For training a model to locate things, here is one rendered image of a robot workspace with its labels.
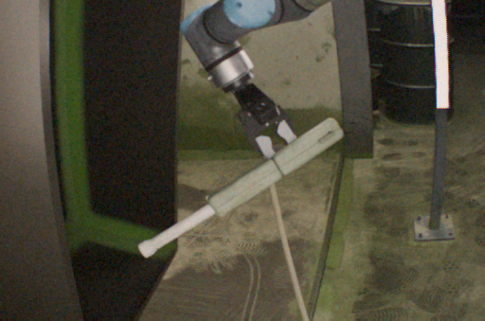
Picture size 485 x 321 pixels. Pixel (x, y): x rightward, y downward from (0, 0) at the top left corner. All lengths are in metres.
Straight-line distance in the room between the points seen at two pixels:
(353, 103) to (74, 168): 1.80
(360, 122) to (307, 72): 0.42
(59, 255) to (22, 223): 0.08
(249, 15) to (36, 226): 0.53
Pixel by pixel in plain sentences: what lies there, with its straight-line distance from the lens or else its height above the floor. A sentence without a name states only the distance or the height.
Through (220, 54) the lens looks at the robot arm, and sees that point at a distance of 1.00.
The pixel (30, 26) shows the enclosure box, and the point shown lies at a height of 1.22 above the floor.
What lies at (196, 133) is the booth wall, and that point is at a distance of 3.10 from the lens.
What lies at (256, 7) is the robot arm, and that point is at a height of 1.15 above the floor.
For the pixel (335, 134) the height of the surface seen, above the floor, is 0.87.
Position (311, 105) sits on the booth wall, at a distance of 2.86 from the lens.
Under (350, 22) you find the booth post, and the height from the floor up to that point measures 0.83.
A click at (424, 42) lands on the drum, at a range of 3.24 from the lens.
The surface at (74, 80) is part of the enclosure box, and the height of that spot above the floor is 1.00.
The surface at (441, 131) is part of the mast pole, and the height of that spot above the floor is 0.50.
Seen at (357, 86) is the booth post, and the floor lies 0.45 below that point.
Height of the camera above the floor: 1.26
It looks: 22 degrees down
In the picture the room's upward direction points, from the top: 8 degrees counter-clockwise
